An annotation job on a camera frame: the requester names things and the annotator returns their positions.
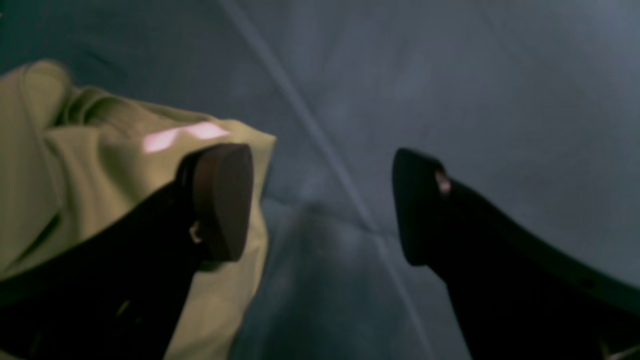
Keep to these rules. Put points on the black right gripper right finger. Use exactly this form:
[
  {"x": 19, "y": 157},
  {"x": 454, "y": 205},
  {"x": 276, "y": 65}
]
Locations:
[{"x": 515, "y": 297}]

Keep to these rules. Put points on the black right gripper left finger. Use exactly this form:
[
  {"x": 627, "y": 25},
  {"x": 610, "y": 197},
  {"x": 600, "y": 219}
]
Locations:
[{"x": 119, "y": 295}]

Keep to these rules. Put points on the light green T-shirt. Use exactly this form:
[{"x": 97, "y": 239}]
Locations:
[{"x": 76, "y": 160}]

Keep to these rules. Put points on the blue table cloth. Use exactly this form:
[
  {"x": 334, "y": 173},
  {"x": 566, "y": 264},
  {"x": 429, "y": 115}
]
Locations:
[{"x": 532, "y": 103}]

